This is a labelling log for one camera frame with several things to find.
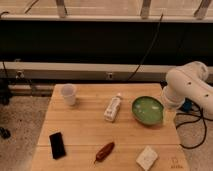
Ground blue power box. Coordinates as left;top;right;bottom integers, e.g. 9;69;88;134
180;99;192;112

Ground white sponge block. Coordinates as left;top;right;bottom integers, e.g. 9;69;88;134
136;146;158;171

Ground black object on floor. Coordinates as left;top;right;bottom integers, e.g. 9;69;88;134
0;127;11;139

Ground black smartphone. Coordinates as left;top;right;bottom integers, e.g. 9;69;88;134
49;132;66;159

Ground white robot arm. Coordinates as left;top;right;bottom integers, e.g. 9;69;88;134
161;61;213;114

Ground white plastic bottle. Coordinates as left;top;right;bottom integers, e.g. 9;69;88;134
104;93;122;122

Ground green bowl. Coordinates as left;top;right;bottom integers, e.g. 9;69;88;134
132;96;164;126

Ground black floor cable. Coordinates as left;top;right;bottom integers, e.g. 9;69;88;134
175;102;213;150

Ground black hanging cable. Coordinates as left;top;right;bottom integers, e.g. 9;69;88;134
125;13;165;83

